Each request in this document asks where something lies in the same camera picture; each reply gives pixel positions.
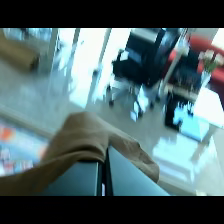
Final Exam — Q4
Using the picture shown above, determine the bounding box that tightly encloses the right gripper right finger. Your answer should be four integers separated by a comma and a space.
105, 146, 172, 197

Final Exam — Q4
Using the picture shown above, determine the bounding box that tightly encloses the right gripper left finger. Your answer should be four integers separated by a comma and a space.
42, 161, 103, 197

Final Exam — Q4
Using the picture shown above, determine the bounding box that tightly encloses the brown shirt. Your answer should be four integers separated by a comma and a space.
0, 111, 161, 197

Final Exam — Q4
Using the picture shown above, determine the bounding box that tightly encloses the black office chair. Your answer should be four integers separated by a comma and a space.
106, 28, 183, 118

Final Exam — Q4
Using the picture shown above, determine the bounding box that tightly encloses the red sofa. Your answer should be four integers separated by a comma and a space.
167, 35, 224, 86

